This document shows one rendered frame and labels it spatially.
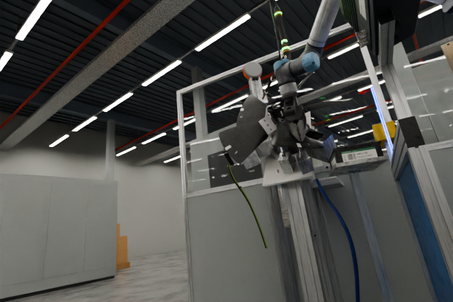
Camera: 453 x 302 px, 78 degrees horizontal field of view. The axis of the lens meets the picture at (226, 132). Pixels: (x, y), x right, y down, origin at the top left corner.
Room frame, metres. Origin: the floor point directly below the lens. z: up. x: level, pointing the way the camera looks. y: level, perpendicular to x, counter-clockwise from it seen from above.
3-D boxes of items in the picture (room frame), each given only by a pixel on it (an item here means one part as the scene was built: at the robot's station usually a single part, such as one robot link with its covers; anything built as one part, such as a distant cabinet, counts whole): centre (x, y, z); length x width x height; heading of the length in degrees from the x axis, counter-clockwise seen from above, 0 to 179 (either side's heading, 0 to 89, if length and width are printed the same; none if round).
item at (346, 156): (1.11, -0.49, 0.84); 0.22 x 0.17 x 0.07; 168
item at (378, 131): (1.45, -0.84, 1.02); 0.16 x 0.10 x 0.11; 154
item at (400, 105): (0.71, -0.48, 0.96); 0.03 x 0.03 x 0.20; 64
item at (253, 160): (1.56, -0.11, 1.03); 0.15 x 0.10 x 0.14; 154
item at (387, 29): (0.62, -0.43, 1.04); 0.24 x 0.03 x 0.03; 154
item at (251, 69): (2.06, -0.28, 1.88); 0.17 x 0.15 x 0.16; 64
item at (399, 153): (1.10, -0.67, 0.82); 0.90 x 0.04 x 0.08; 154
